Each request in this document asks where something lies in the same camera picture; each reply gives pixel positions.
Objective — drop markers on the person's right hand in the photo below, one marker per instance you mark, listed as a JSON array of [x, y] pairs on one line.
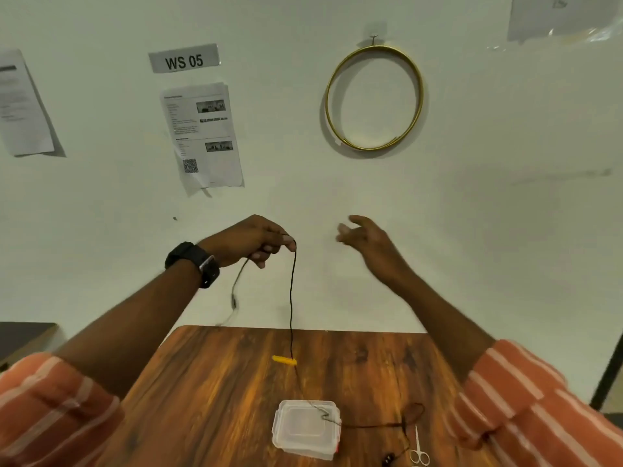
[[377, 247]]

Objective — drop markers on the person's left hand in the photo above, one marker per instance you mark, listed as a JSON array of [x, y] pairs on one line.
[[238, 240]]

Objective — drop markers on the person's left fingers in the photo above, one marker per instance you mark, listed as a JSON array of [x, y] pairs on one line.
[[277, 240]]

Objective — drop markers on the person's right fingers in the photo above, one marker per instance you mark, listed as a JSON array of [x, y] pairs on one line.
[[351, 234]]

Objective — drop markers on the person's right forearm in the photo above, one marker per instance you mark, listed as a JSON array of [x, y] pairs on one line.
[[438, 320]]

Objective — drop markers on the person's left forearm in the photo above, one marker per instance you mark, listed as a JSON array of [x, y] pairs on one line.
[[131, 325]]

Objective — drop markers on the black smartwatch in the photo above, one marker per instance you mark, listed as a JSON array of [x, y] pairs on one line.
[[194, 261]]

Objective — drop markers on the yellow tube bead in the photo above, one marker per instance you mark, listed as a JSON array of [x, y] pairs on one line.
[[284, 360]]

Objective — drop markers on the printed instruction sheet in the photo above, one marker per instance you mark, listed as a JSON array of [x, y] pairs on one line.
[[204, 136]]

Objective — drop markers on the gold embroidery hoop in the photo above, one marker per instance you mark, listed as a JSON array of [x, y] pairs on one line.
[[332, 77]]

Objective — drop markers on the clear plastic container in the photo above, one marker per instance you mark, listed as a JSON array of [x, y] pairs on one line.
[[304, 430]]

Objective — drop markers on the white label sign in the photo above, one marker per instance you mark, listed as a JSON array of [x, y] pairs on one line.
[[184, 59]]

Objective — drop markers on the small silver scissors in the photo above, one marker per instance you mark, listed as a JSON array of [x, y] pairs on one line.
[[417, 449]]

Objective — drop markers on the orange striped right sleeve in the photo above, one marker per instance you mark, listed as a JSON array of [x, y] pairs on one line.
[[535, 413]]

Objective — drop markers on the orange striped sleeve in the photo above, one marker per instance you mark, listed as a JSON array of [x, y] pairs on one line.
[[535, 413], [48, 413]]

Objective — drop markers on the dark neighbouring table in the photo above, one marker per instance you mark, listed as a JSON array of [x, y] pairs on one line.
[[22, 338]]

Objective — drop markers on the orange striped left sleeve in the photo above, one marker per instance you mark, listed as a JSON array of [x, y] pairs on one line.
[[48, 413]]

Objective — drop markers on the white text paper sheet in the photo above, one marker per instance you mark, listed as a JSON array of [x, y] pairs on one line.
[[22, 106]]

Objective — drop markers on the black metal leg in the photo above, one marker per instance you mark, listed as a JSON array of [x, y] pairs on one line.
[[607, 374]]

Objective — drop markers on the blank white paper sheet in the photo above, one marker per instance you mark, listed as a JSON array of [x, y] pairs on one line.
[[545, 14]]

